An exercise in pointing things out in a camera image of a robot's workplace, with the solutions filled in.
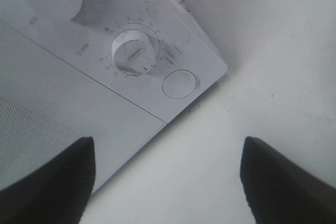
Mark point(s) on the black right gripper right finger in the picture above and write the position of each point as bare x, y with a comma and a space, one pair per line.
279, 191

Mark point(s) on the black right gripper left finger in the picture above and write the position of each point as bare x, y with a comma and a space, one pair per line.
57, 192

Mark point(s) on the white microwave door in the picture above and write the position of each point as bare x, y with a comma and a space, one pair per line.
46, 105

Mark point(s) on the round door release button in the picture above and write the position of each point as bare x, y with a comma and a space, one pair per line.
179, 84

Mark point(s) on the lower white timer knob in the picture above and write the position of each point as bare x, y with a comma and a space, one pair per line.
134, 52

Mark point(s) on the white microwave oven body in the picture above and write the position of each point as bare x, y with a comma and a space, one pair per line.
85, 42

